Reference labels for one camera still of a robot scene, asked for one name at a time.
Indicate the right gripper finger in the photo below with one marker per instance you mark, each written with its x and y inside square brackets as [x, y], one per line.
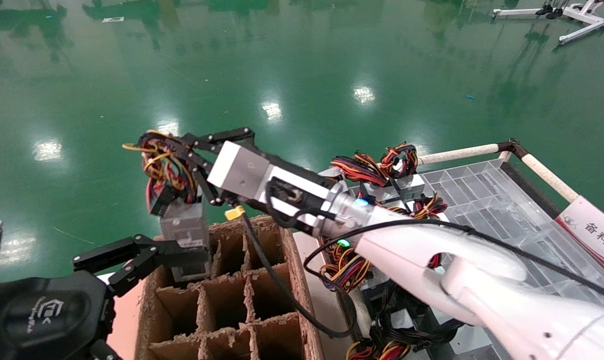
[222, 138]
[204, 182]

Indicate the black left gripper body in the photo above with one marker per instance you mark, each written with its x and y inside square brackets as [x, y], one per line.
[42, 320]

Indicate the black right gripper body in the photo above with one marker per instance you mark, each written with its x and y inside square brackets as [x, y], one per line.
[292, 164]

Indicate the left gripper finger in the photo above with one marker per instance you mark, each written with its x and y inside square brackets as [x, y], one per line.
[104, 351]
[142, 252]

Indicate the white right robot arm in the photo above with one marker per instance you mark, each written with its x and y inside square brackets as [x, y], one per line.
[482, 280]

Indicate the brown divided cardboard box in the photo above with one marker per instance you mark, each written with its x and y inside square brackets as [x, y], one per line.
[222, 300]

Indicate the clear plastic divided tray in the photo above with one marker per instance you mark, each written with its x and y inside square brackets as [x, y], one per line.
[507, 210]

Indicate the white sign Chinese text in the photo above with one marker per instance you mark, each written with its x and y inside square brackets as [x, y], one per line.
[597, 235]

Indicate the white floor stand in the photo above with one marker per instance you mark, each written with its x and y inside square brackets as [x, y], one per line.
[587, 29]

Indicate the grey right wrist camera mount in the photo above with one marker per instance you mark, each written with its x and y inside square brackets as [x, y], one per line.
[242, 172]

